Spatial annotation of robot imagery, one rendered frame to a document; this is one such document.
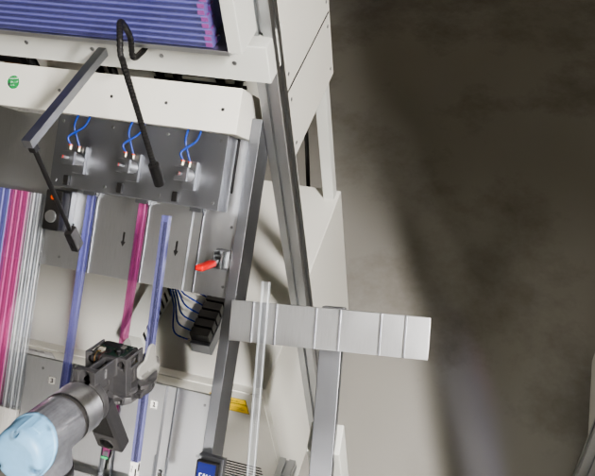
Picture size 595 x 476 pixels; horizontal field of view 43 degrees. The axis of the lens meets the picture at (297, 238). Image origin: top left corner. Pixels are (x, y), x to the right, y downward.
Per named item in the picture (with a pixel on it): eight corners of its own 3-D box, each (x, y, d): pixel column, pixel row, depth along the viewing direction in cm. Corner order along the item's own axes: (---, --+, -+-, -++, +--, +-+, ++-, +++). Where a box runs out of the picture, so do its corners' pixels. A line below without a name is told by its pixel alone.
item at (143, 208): (110, 457, 144) (107, 459, 142) (104, 455, 144) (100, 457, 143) (149, 194, 142) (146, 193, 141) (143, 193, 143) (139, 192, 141)
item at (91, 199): (60, 444, 147) (56, 446, 145) (54, 442, 147) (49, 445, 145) (98, 185, 145) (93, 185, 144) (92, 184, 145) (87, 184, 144)
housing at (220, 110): (261, 145, 143) (235, 134, 129) (37, 116, 156) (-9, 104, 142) (267, 103, 143) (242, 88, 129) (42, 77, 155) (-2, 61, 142)
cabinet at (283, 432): (292, 511, 210) (265, 391, 165) (71, 453, 228) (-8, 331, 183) (349, 327, 251) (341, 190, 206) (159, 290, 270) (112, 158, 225)
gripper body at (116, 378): (147, 346, 118) (106, 377, 107) (145, 396, 121) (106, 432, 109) (104, 336, 120) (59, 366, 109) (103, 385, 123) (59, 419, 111)
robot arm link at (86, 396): (89, 448, 105) (39, 434, 108) (106, 432, 110) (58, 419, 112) (89, 399, 103) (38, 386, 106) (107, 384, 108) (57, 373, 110)
